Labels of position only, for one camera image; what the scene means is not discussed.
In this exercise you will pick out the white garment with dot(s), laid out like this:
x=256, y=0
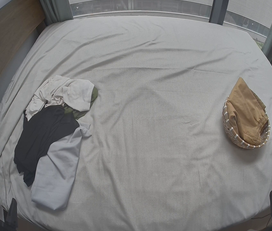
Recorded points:
x=73, y=90

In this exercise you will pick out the green garment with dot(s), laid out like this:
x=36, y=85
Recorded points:
x=94, y=92

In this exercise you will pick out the pale grey garment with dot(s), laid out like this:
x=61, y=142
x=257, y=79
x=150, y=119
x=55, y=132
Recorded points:
x=56, y=172

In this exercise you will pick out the round woven basket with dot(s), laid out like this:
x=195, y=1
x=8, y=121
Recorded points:
x=227, y=126

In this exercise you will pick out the tan shorts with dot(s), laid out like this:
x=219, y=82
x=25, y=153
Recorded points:
x=242, y=109

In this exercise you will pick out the black garment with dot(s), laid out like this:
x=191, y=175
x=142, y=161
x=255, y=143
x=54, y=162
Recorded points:
x=44, y=133

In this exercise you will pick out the bed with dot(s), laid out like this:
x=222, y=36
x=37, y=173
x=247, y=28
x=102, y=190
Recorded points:
x=150, y=56

